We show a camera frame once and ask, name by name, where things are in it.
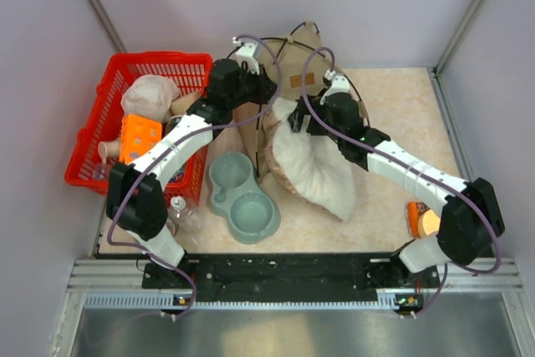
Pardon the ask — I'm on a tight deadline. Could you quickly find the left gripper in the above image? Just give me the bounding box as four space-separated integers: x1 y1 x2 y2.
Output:
227 62 280 110

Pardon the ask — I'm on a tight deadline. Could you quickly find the black tent pole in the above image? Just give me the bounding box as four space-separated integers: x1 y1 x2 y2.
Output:
288 21 371 126
229 37 295 181

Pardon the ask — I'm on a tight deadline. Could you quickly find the beige fabric pet tent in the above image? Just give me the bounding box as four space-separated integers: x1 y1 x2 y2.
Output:
234 22 368 187

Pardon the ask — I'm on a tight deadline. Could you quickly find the white fluffy cushion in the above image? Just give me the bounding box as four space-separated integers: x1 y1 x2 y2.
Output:
262 98 356 221

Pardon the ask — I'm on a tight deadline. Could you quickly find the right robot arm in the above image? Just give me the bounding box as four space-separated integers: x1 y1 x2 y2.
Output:
288 93 505 287

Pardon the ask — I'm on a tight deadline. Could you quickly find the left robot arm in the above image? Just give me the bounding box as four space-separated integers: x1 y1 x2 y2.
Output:
106 59 282 288

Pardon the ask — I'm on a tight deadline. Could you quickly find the grey-green double pet bowl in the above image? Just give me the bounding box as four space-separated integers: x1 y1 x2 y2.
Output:
208 152 281 245

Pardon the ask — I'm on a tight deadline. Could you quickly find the red plastic basket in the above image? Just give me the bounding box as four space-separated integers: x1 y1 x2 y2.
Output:
64 51 212 196

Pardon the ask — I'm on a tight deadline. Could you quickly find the brown paper cone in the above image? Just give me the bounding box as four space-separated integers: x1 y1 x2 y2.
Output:
171 91 202 116

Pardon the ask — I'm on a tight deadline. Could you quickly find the black instant noodle cup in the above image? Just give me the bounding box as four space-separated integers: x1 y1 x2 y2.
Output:
162 115 182 137

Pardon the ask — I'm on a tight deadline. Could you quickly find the pink white plastic bag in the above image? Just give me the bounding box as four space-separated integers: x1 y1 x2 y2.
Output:
120 74 181 123

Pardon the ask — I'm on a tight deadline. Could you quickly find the orange cardboard box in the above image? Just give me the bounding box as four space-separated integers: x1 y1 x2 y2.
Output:
119 115 163 165

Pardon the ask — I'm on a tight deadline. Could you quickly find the clear plastic bottle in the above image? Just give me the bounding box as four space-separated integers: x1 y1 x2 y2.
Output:
168 196 201 233

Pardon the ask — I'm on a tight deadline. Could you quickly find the beige paper cup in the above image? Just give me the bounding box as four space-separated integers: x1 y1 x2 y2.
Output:
97 139 120 164

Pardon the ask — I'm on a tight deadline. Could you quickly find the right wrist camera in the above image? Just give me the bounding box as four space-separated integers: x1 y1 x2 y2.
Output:
324 70 351 96

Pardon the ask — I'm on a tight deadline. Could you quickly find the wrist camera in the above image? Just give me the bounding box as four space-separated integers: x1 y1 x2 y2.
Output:
324 70 351 96
232 37 261 75

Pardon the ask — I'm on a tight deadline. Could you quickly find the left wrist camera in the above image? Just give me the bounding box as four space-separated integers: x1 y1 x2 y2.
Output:
232 37 261 75

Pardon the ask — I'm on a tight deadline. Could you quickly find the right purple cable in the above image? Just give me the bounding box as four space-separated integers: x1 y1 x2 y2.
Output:
301 47 502 277

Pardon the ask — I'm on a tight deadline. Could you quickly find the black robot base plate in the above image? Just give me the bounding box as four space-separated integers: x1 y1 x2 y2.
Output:
142 252 439 303

